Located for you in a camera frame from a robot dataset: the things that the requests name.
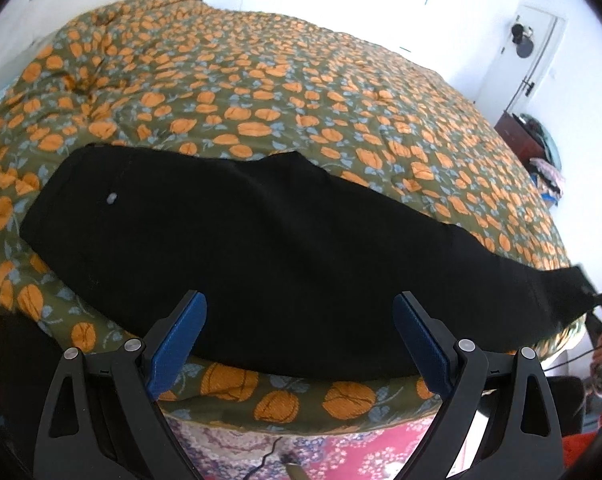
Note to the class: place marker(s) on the black pants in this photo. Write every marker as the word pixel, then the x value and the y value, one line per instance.
pixel 281 260

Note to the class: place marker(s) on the person's leg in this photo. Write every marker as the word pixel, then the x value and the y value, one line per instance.
pixel 566 400

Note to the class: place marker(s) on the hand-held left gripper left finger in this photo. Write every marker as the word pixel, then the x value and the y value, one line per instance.
pixel 178 340

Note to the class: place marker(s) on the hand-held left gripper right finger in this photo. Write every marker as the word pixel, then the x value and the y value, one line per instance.
pixel 426 345

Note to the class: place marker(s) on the dark wooden dresser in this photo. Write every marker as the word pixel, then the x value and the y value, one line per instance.
pixel 516 135

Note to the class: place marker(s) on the orange floral quilt bed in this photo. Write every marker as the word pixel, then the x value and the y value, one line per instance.
pixel 281 85

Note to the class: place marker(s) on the white wardrobe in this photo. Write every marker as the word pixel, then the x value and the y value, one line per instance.
pixel 331 0

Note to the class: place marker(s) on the patterned red rug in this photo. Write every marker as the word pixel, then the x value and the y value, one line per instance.
pixel 341 455

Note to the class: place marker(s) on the black round door hanger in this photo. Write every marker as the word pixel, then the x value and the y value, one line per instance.
pixel 523 47

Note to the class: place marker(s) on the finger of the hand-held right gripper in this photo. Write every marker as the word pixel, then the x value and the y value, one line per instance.
pixel 588 285

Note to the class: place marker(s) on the pile of colourful clothes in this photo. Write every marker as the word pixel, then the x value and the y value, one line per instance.
pixel 548 180

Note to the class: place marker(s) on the white door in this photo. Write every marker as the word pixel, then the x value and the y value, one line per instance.
pixel 511 80

